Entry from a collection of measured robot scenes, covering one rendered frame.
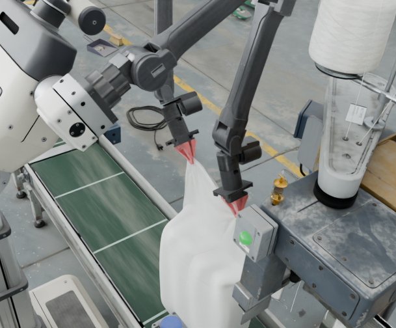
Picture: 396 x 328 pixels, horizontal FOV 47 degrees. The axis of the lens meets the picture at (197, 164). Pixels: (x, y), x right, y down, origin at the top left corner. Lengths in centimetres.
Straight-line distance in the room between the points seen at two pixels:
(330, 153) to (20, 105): 68
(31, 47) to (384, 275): 85
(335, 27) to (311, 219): 41
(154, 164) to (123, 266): 125
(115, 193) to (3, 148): 129
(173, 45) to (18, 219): 203
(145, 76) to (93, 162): 164
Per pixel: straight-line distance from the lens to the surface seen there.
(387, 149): 124
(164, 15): 150
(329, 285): 92
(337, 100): 121
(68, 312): 209
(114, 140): 286
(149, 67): 98
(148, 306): 193
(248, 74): 117
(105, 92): 96
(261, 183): 311
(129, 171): 250
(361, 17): 104
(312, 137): 134
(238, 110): 118
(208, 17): 105
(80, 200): 235
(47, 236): 274
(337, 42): 106
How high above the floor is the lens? 198
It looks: 38 degrees down
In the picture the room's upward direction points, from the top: 6 degrees clockwise
